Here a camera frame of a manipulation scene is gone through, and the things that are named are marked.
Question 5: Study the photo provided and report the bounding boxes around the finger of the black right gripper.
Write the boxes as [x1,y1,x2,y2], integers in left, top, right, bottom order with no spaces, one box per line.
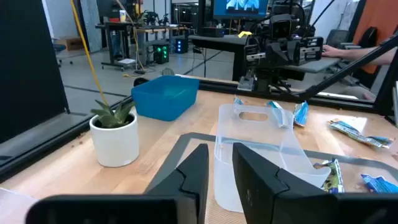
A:
[267,43,289,67]
[287,41,300,65]

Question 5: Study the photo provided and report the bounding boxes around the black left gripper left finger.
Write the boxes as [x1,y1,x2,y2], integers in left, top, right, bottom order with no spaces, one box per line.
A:
[25,142,210,224]

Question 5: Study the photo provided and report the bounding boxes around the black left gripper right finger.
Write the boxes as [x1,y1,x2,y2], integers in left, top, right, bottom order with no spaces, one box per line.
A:
[231,142,398,224]

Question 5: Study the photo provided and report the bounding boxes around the clear plastic container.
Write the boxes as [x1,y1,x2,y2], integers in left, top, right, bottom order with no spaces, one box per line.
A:
[213,103,332,213]
[0,186,40,224]

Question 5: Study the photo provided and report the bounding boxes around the dark blue bar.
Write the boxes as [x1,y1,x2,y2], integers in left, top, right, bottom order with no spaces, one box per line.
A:
[313,157,345,194]

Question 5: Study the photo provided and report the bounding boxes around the blue plastic bin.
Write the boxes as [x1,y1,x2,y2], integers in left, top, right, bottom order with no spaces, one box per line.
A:
[131,75,200,122]

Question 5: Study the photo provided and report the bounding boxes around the grey desk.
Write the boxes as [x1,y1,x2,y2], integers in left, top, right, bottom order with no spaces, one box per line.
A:
[279,57,341,75]

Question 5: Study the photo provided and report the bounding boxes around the person's hand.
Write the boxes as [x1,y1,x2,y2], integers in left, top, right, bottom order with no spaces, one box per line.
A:
[322,45,343,59]

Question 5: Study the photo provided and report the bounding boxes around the grey office chair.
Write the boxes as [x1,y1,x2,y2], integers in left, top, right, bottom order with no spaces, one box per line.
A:
[325,29,351,49]

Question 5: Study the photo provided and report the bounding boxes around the monitor with blue screen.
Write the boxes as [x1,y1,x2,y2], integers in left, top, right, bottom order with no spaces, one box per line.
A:
[213,0,270,20]

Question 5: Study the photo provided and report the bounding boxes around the black desk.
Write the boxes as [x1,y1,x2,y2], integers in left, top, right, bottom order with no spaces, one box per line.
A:
[188,34,249,82]

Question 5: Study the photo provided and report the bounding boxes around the black desktop device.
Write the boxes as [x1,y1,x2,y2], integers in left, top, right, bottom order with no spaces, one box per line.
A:
[198,26,226,38]

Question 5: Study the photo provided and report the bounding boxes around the white pot with succulent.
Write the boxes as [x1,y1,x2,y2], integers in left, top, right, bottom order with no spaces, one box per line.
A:
[89,99,140,168]

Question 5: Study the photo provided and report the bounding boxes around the grey-bordered silicone baking mat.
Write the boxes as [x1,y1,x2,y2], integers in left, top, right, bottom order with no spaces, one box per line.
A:
[144,132,398,224]

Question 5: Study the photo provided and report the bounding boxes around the computer tower blue lights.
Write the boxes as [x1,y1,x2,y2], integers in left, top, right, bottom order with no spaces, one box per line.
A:
[174,37,189,54]

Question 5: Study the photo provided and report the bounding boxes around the computer tower green lights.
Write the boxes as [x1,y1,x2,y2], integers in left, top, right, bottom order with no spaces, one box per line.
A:
[152,43,170,65]

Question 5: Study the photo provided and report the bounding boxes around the wooden-top workbench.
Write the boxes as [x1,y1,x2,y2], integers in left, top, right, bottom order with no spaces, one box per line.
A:
[95,21,190,72]

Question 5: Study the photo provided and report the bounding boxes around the cardboard box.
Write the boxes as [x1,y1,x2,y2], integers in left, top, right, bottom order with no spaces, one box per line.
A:
[62,37,85,52]

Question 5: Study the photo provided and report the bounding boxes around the blue stool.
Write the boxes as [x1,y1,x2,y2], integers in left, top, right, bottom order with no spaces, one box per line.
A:
[52,43,74,66]

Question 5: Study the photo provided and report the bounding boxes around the black partition panel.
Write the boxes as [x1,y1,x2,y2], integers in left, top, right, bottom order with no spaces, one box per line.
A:
[0,0,70,144]

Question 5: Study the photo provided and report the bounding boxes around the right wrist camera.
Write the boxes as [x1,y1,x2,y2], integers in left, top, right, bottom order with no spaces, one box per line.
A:
[269,14,294,40]

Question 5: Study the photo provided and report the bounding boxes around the black aluminium table frame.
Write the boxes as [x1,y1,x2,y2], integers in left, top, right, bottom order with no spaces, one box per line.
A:
[0,32,398,184]

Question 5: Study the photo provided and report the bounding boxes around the thin yellow cord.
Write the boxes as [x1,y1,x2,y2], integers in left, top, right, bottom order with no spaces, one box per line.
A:
[115,0,147,78]

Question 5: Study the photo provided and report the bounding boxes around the thick yellow cable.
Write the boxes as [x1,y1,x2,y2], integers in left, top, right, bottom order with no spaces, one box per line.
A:
[70,0,109,106]

